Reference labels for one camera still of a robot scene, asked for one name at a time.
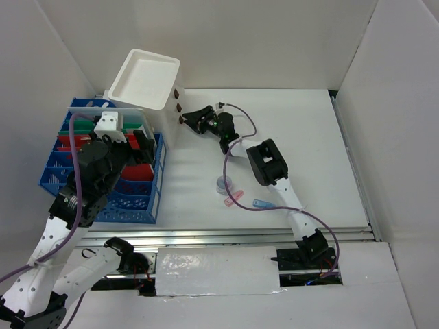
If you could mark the white cover panel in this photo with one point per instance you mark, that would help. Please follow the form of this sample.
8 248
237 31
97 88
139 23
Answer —
216 271

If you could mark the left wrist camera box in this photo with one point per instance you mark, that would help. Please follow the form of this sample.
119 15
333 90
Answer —
110 124

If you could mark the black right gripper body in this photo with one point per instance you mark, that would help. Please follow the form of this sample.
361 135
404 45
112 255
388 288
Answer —
209 123

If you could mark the green clip file folder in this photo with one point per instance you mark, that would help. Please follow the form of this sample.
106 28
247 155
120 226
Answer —
84 126

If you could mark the aluminium mounting rail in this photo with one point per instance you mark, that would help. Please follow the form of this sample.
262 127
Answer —
166 238

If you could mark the blue plastic file organizer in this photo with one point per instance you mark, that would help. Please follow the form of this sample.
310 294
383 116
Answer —
131 201

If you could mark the white foam drawer box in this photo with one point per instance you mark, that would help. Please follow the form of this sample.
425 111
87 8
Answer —
153 83

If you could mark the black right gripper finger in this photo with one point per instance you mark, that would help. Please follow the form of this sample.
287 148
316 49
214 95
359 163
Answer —
198 114
195 125

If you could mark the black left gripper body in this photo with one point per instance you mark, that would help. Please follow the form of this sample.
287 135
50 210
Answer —
120 153

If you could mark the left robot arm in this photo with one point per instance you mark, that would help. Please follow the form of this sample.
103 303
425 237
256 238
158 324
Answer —
42 294

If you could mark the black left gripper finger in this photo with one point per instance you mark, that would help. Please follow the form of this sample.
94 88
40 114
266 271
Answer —
144 143
142 157

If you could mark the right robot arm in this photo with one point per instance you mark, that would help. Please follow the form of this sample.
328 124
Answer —
269 169

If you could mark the red file folder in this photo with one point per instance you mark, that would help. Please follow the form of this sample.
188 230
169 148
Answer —
138 172

